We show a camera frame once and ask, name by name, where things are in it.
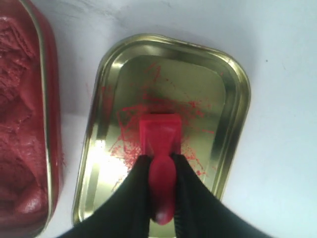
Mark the red plastic stamp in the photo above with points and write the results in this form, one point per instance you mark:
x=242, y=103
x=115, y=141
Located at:
x=160, y=138

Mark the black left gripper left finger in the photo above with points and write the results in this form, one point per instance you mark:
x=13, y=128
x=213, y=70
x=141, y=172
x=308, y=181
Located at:
x=126, y=214

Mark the red ink pad tin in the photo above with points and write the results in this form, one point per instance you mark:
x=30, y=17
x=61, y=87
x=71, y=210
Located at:
x=30, y=132

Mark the gold tin lid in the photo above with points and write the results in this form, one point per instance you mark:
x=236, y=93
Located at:
x=150, y=73

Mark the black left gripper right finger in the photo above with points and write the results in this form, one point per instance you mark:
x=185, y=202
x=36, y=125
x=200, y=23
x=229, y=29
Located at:
x=198, y=213

